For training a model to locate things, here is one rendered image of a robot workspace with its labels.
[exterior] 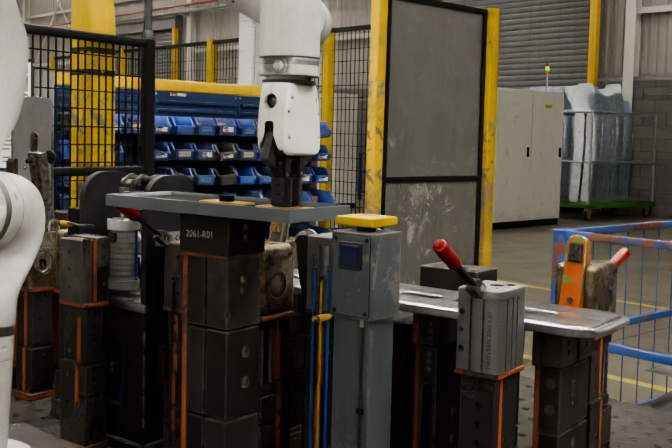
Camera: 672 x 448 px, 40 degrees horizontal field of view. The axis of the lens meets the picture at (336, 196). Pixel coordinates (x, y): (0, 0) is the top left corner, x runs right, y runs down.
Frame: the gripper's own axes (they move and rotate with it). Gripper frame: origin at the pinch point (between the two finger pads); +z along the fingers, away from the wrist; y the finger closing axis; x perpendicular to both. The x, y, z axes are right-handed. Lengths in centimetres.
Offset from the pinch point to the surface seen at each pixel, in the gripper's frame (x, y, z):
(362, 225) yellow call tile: -14.6, -5.4, 3.4
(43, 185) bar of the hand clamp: 76, 30, 4
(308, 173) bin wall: 156, 284, 11
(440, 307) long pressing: -15.1, 22.3, 18.2
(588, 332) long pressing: -38.4, 19.6, 18.8
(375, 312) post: -16.7, -5.2, 14.4
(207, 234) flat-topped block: 11.8, -2.1, 6.8
